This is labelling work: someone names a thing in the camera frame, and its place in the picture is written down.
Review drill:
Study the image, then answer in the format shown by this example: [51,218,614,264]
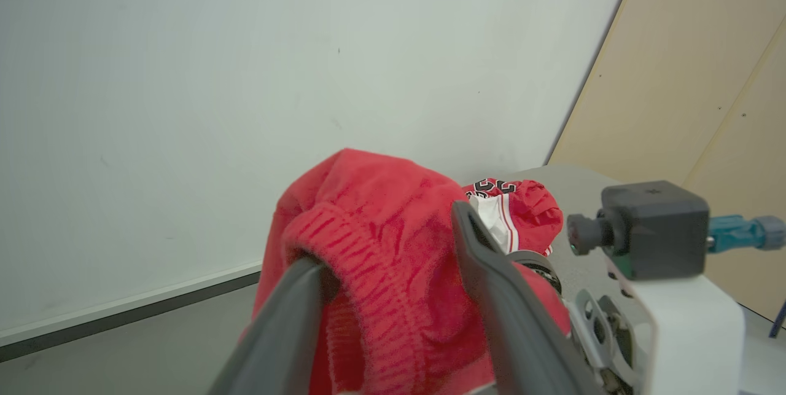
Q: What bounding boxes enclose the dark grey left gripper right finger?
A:
[451,200,600,395]

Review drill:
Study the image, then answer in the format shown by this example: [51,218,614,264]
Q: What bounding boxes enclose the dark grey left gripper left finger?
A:
[208,256,327,395]

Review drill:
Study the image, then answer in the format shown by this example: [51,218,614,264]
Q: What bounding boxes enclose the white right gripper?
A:
[511,250,745,395]

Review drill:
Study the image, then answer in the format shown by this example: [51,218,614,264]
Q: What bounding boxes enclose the red basketball jersey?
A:
[462,177,565,258]

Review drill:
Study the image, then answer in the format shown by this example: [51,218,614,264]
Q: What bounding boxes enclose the red knit garment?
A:
[239,147,573,395]

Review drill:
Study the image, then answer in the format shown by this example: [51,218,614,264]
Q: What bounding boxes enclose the grey fabric sofa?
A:
[461,164,786,395]

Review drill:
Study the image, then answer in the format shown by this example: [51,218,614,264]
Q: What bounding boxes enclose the white and black baseboard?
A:
[0,261,264,364]

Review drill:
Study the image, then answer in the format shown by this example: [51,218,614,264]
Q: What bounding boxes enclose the dark grey wrist camera box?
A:
[566,180,712,281]

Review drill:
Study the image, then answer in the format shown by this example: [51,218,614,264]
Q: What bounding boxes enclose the teal cable connector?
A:
[706,214,786,254]

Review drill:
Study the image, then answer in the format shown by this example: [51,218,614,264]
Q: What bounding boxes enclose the blue cable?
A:
[769,299,786,340]

